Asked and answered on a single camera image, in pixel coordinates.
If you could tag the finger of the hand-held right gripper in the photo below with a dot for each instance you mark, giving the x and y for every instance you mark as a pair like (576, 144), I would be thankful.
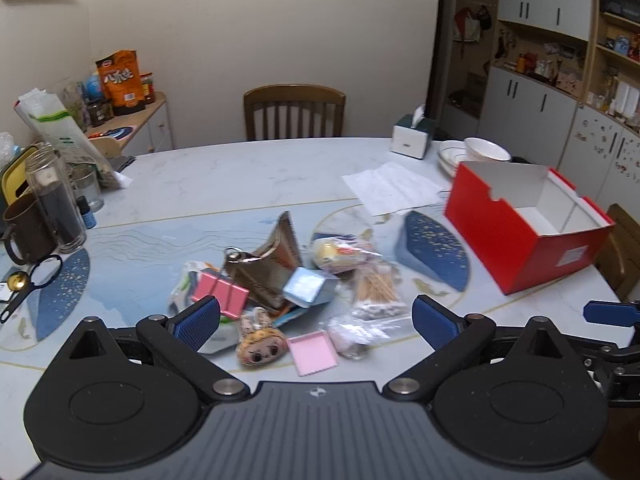
(607, 312)

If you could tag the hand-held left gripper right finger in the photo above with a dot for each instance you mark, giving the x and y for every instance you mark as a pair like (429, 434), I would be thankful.
(434, 324)

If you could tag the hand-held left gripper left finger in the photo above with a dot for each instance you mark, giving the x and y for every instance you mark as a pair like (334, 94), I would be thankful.
(200, 322)

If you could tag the white tissue pack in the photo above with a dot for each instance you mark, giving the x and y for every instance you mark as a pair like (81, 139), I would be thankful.
(182, 285)

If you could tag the blue and white packet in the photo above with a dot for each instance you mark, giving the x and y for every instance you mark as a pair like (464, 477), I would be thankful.
(292, 316)

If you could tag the brown foil snack bag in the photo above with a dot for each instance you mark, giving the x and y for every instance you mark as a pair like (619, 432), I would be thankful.
(280, 260)

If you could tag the red cardboard box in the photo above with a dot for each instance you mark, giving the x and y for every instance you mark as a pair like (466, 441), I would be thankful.
(500, 240)

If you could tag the light blue small box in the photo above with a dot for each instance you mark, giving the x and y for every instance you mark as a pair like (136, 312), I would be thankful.
(307, 287)

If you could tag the pink ribbed tray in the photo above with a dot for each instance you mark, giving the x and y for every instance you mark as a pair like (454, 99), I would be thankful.
(312, 352)

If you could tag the yellow bread packet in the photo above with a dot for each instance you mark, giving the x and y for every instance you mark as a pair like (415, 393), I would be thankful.
(340, 252)

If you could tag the white patterned desktop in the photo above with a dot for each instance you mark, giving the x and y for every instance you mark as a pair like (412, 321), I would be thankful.
(210, 185)

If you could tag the pink binder clip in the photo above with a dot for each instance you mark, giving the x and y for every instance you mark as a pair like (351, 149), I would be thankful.
(220, 290)

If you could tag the light wooden chair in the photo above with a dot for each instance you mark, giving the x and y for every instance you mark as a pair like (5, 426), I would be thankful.
(622, 255)

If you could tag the bag of cotton swabs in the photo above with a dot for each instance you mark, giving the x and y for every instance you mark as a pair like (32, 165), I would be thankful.
(377, 292)

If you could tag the clear plastic zip bag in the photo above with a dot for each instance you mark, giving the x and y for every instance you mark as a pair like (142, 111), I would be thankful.
(360, 337)

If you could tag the white paper napkin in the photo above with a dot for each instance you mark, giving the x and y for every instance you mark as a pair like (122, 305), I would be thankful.
(395, 187)

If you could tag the small blue bottle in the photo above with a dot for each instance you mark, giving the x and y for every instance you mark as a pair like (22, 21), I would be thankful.
(86, 215)

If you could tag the clear glass cup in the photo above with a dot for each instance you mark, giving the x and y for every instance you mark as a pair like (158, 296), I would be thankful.
(90, 187)

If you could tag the black scissors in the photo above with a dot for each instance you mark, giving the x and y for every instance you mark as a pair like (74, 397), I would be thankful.
(25, 292)

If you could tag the white bowl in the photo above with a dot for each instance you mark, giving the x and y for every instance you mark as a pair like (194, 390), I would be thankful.
(485, 150)

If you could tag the tall glass jar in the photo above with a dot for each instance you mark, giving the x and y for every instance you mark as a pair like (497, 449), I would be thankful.
(57, 210)

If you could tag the green and white tissue box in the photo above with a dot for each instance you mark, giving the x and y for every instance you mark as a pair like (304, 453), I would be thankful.
(407, 140)

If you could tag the gold metal spoon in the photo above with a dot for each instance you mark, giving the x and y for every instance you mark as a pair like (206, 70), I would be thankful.
(16, 281)

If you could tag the brown mug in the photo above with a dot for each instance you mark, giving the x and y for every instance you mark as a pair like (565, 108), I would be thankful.
(27, 232)

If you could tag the white side cabinet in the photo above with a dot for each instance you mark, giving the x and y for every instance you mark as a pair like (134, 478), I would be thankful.
(155, 130)

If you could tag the round blue mat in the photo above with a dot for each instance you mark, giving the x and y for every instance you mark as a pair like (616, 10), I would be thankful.
(117, 133)

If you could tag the white green-printed plastic bag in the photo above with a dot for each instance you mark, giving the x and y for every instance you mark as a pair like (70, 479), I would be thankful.
(65, 135)

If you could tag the dark glass jars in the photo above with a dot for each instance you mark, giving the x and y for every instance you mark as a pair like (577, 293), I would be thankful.
(99, 114)

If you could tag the yellow container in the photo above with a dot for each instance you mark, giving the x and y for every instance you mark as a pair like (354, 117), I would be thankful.
(15, 175)

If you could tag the red-lidded jar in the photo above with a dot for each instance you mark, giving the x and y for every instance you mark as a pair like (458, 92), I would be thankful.
(147, 89)

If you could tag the dark wooden chair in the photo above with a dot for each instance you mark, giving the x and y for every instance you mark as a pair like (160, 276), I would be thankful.
(295, 97)

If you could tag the orange snack bag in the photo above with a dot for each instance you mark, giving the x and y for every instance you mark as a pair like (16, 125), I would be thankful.
(119, 82)

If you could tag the red and white hanging bag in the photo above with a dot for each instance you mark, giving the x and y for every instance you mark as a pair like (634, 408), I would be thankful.
(470, 25)

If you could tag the white wall cabinet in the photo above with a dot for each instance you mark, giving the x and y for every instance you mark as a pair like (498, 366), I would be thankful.
(535, 105)

